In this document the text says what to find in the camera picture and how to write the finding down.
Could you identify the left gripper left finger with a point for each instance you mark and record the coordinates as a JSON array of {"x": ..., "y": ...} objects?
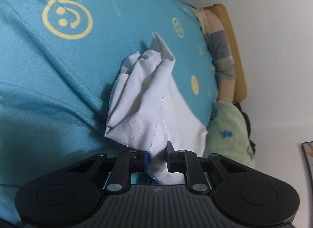
[{"x": 112, "y": 173}]

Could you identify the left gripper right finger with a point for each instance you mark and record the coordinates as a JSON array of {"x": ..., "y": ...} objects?
[{"x": 201, "y": 173}]

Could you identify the white t-shirt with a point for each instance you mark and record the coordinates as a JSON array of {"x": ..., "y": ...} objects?
[{"x": 146, "y": 110}]

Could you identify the green fleece blanket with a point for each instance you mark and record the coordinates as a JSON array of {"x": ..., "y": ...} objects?
[{"x": 228, "y": 135}]

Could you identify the black clothing pile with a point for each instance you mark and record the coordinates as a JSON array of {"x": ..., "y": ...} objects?
[{"x": 248, "y": 125}]

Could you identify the mustard yellow headboard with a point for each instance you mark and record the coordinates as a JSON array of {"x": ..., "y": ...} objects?
[{"x": 220, "y": 11}]

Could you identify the plaid pillow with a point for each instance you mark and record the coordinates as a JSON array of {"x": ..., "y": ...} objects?
[{"x": 217, "y": 43}]

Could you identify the framed picture edge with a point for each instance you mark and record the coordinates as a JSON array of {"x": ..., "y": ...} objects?
[{"x": 307, "y": 148}]

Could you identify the teal patterned bed sheet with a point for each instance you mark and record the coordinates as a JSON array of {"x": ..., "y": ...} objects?
[{"x": 59, "y": 61}]

